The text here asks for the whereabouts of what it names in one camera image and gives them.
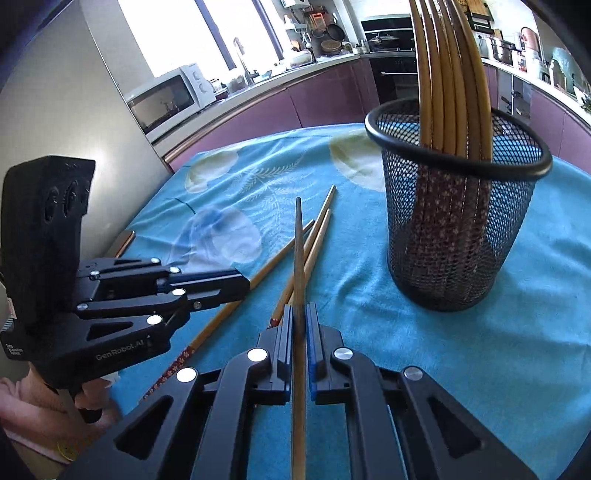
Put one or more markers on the blue floral tablecloth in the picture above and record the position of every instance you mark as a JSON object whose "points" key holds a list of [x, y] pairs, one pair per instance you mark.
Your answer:
{"points": [[415, 369]]}

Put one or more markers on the black lidded cooking pot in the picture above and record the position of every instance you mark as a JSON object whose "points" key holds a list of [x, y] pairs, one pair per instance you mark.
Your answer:
{"points": [[383, 40]]}

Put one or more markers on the black mesh utensil holder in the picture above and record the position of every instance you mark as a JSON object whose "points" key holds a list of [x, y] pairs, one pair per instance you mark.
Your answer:
{"points": [[508, 230]]}

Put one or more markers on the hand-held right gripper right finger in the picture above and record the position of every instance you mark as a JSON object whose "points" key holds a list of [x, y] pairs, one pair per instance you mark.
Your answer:
{"points": [[314, 332]]}

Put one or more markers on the large kitchen window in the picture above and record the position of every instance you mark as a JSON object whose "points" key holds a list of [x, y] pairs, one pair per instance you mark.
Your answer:
{"points": [[184, 32]]}

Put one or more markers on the grey refrigerator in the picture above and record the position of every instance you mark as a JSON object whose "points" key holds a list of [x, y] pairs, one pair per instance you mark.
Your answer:
{"points": [[69, 115]]}

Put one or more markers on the black stove hood unit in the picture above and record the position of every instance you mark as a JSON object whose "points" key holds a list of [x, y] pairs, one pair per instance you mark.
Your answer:
{"points": [[388, 25]]}

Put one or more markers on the black wall storage rack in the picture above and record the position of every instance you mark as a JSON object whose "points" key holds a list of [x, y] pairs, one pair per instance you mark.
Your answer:
{"points": [[480, 21]]}

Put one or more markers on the hanging black frying pan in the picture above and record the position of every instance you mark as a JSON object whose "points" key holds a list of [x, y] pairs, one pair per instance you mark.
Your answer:
{"points": [[336, 32]]}

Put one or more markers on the white microwave oven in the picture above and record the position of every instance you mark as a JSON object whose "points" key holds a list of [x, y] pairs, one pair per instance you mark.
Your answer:
{"points": [[166, 101]]}

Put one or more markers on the white ceramic casserole pot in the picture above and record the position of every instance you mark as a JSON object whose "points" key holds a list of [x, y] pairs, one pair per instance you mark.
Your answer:
{"points": [[300, 57]]}

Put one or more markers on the steel stock pot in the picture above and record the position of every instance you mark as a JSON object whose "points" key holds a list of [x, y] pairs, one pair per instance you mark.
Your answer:
{"points": [[502, 50]]}

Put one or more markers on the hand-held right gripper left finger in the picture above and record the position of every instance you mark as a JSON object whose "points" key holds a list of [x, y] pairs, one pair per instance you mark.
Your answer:
{"points": [[287, 332]]}

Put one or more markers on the floral-end bamboo chopstick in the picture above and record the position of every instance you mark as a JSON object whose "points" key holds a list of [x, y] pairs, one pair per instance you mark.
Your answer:
{"points": [[299, 258], [318, 240], [325, 207], [272, 265]]}

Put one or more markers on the person's left hand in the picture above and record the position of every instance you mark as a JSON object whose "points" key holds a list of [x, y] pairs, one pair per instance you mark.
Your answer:
{"points": [[97, 392]]}

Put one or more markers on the black built-in oven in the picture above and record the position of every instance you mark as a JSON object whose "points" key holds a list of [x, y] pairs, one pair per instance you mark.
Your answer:
{"points": [[392, 81]]}

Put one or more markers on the pink electric kettle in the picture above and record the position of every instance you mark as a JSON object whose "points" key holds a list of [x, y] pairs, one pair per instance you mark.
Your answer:
{"points": [[530, 39]]}

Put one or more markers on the purple base cabinet row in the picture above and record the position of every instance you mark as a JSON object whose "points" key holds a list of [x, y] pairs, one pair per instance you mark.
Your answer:
{"points": [[300, 106], [554, 120]]}

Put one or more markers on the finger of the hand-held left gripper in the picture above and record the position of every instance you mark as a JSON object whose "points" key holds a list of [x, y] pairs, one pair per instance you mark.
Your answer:
{"points": [[217, 297], [207, 279]]}

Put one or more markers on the bundle of bamboo chopsticks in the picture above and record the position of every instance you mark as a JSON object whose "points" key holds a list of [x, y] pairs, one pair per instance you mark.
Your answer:
{"points": [[443, 92]]}

